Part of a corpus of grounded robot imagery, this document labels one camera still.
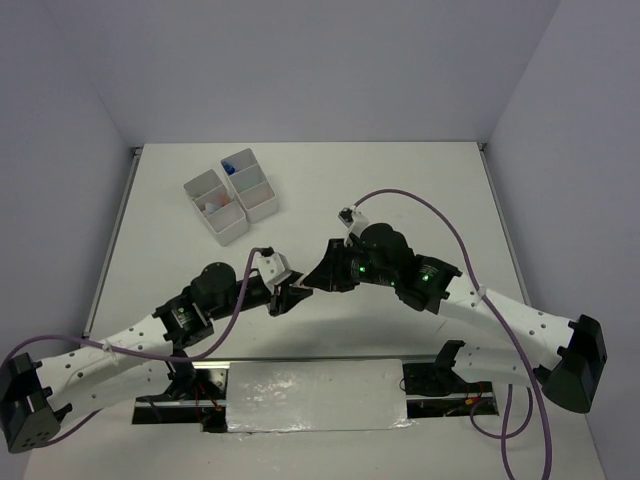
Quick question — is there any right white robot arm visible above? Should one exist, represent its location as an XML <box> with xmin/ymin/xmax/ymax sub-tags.
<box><xmin>300</xmin><ymin>223</ymin><xmax>608</xmax><ymax>414</ymax></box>

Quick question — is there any light blue highlighter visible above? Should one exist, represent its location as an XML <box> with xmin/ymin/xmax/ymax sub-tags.
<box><xmin>204</xmin><ymin>203</ymin><xmax>220</xmax><ymax>213</ymax></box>

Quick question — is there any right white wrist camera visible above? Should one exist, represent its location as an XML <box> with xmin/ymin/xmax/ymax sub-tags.
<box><xmin>338</xmin><ymin>206</ymin><xmax>369</xmax><ymax>246</ymax></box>

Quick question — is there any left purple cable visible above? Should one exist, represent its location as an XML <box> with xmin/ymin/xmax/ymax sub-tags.
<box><xmin>0</xmin><ymin>245</ymin><xmax>274</xmax><ymax>449</ymax></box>

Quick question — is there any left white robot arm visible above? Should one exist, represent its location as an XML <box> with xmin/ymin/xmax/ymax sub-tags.
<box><xmin>1</xmin><ymin>259</ymin><xmax>312</xmax><ymax>454</ymax></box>

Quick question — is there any left white divided container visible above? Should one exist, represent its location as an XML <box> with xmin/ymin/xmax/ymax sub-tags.
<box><xmin>183</xmin><ymin>169</ymin><xmax>249</xmax><ymax>246</ymax></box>

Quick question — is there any right white divided container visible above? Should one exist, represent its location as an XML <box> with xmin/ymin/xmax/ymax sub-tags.
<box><xmin>220</xmin><ymin>148</ymin><xmax>279</xmax><ymax>224</ymax></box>

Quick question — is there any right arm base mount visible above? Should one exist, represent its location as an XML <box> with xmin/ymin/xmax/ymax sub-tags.
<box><xmin>399</xmin><ymin>340</ymin><xmax>498</xmax><ymax>420</ymax></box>

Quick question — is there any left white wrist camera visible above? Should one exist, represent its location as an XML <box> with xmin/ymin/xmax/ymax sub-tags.
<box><xmin>255</xmin><ymin>249</ymin><xmax>292</xmax><ymax>294</ymax></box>

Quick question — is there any clear bottle blue cap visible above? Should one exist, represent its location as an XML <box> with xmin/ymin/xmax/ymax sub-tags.
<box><xmin>221</xmin><ymin>161</ymin><xmax>236</xmax><ymax>175</ymax></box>

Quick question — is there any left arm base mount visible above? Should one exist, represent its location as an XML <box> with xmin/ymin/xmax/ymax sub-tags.
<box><xmin>132</xmin><ymin>361</ymin><xmax>230</xmax><ymax>434</ymax></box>

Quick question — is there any white divided container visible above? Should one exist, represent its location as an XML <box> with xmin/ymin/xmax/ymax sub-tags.
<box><xmin>220</xmin><ymin>148</ymin><xmax>279</xmax><ymax>224</ymax></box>
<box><xmin>183</xmin><ymin>169</ymin><xmax>249</xmax><ymax>246</ymax></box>

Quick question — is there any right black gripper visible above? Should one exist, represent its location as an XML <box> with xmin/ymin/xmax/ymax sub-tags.
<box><xmin>304</xmin><ymin>238</ymin><xmax>397</xmax><ymax>292</ymax></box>

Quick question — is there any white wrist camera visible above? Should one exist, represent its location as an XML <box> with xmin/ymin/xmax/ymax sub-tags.
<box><xmin>255</xmin><ymin>249</ymin><xmax>292</xmax><ymax>294</ymax></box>
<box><xmin>338</xmin><ymin>206</ymin><xmax>369</xmax><ymax>246</ymax></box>

